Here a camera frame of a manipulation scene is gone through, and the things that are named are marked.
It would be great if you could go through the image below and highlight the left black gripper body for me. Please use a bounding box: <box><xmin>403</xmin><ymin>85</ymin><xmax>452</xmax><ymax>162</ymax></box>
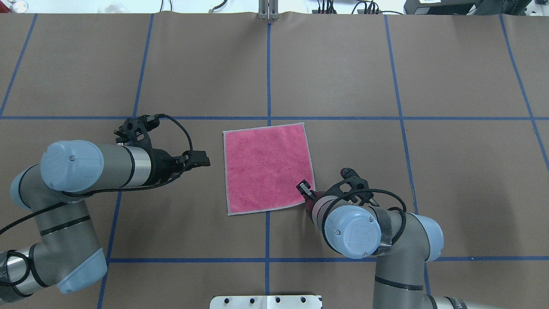
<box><xmin>149</xmin><ymin>148</ymin><xmax>190</xmax><ymax>185</ymax></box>

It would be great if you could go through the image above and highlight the pink square towel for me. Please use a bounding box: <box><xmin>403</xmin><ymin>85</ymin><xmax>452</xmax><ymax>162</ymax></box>
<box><xmin>222</xmin><ymin>122</ymin><xmax>316</xmax><ymax>216</ymax></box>

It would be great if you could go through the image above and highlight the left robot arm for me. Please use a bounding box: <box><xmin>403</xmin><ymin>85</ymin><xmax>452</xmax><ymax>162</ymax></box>
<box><xmin>1</xmin><ymin>139</ymin><xmax>210</xmax><ymax>304</ymax></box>

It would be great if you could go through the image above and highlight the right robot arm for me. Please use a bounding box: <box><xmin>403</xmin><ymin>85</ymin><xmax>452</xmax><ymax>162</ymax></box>
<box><xmin>296</xmin><ymin>176</ymin><xmax>471</xmax><ymax>309</ymax></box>

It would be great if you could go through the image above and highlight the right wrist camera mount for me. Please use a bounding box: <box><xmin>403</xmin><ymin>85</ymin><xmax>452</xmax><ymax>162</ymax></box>
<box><xmin>327</xmin><ymin>167</ymin><xmax>379</xmax><ymax>207</ymax></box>

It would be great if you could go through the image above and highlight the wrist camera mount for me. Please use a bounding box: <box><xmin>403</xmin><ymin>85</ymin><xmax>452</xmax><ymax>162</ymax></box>
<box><xmin>114</xmin><ymin>114</ymin><xmax>160</xmax><ymax>148</ymax></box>
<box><xmin>327</xmin><ymin>167</ymin><xmax>379</xmax><ymax>207</ymax></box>

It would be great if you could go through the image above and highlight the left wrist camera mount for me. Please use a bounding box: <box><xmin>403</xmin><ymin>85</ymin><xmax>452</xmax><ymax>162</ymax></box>
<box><xmin>114</xmin><ymin>114</ymin><xmax>160</xmax><ymax>148</ymax></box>

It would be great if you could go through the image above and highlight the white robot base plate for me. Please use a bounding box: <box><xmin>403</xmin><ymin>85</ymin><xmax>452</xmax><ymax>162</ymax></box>
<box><xmin>209</xmin><ymin>295</ymin><xmax>323</xmax><ymax>309</ymax></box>

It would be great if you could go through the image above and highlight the aluminium frame post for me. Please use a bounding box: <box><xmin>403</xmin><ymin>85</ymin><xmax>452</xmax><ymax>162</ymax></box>
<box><xmin>257</xmin><ymin>0</ymin><xmax>280</xmax><ymax>21</ymax></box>

